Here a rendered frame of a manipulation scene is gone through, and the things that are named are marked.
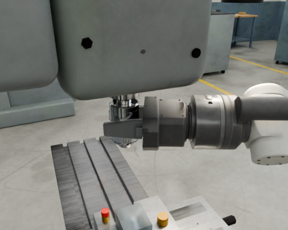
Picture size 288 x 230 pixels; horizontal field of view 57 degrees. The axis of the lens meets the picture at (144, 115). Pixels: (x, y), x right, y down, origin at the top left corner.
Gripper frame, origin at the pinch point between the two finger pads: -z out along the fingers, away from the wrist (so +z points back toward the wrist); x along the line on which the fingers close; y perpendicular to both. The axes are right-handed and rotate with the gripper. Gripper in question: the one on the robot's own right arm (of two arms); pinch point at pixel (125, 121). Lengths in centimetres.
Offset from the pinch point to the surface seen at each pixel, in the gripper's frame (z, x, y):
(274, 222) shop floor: 87, -99, 124
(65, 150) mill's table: -28, -44, 34
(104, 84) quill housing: -0.7, 11.3, -10.0
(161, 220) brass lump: 6.3, 1.4, 20.2
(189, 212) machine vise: 12.8, -6.5, 25.9
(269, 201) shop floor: 91, -120, 124
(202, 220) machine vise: 15.4, -4.4, 25.9
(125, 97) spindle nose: 0.6, 2.3, -5.0
